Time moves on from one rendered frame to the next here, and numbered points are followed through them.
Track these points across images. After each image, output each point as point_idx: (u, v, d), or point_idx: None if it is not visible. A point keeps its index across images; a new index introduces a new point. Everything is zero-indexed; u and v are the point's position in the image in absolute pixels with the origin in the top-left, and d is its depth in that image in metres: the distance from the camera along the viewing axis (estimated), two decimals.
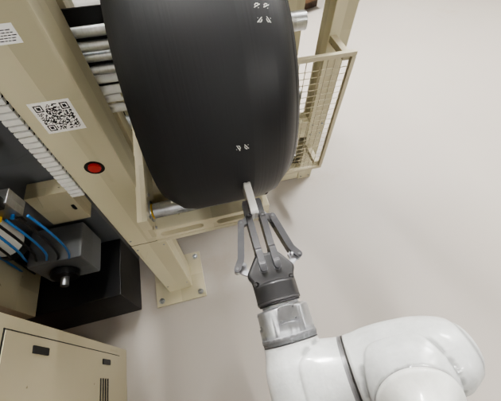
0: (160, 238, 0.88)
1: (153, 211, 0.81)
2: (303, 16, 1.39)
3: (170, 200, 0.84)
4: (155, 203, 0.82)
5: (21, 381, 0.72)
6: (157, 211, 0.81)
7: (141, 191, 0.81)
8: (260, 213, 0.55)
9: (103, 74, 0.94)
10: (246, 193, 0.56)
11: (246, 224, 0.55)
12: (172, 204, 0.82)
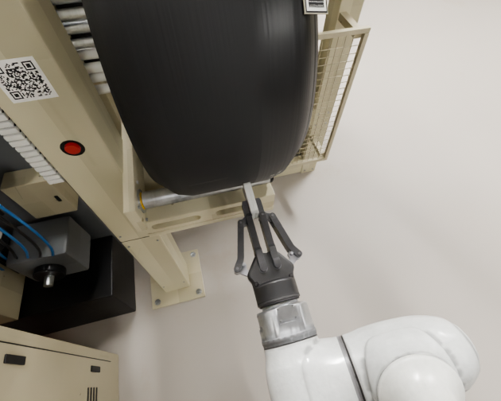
0: (151, 231, 0.78)
1: (147, 208, 0.73)
2: None
3: (162, 193, 0.71)
4: (146, 203, 0.71)
5: None
6: (151, 208, 0.73)
7: (129, 177, 0.71)
8: (260, 213, 0.55)
9: (88, 48, 0.84)
10: (246, 193, 0.56)
11: (246, 224, 0.55)
12: (168, 204, 0.73)
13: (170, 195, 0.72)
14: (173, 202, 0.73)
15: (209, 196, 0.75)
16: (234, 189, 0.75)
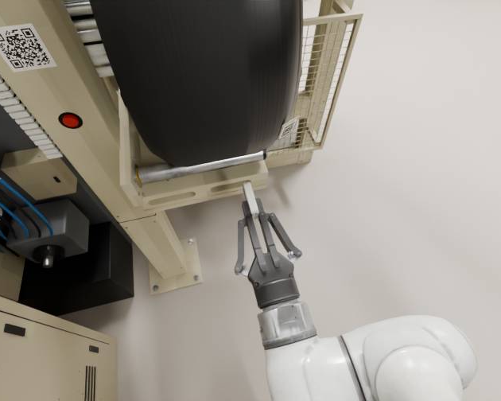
0: (147, 208, 0.80)
1: (141, 181, 0.74)
2: None
3: (157, 164, 0.75)
4: (141, 171, 0.73)
5: None
6: (146, 181, 0.74)
7: (125, 153, 0.73)
8: (260, 213, 0.55)
9: (87, 31, 0.86)
10: (246, 193, 0.56)
11: (246, 224, 0.55)
12: (161, 174, 0.74)
13: (165, 164, 0.74)
14: (167, 173, 0.74)
15: (203, 168, 0.75)
16: (227, 161, 0.76)
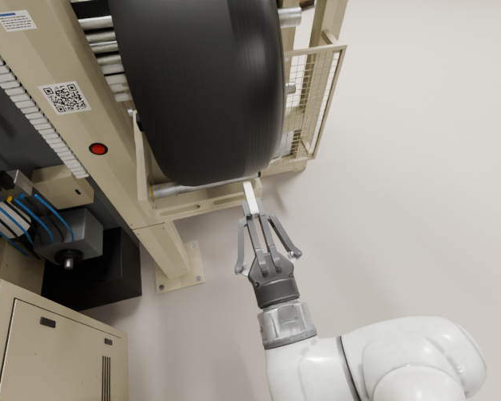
0: (159, 218, 0.93)
1: (153, 185, 0.87)
2: (297, 12, 1.45)
3: None
4: None
5: (30, 348, 0.78)
6: (156, 184, 0.87)
7: (141, 173, 0.86)
8: (260, 213, 0.55)
9: (106, 64, 1.00)
10: (246, 193, 0.56)
11: (246, 224, 0.55)
12: (170, 181, 0.89)
13: None
14: None
15: None
16: None
